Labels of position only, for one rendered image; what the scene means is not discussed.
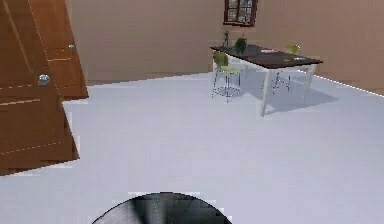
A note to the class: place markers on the brown wooden chest of drawers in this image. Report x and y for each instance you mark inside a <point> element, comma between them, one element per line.
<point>63,66</point>
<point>30,126</point>

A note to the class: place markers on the green chair with metal legs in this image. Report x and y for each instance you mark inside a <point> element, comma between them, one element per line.
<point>220,60</point>
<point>293,49</point>

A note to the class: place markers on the thin green house plant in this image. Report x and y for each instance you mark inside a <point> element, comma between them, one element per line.
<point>226,38</point>

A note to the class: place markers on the dark table with white legs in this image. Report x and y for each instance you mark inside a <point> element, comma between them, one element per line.
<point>266,59</point>

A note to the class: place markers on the white plate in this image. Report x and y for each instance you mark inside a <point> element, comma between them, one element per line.
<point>268,51</point>

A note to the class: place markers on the dark red framed window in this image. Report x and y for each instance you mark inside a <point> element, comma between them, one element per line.
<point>240,11</point>

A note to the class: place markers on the grey bowl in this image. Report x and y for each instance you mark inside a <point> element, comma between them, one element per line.
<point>299,58</point>

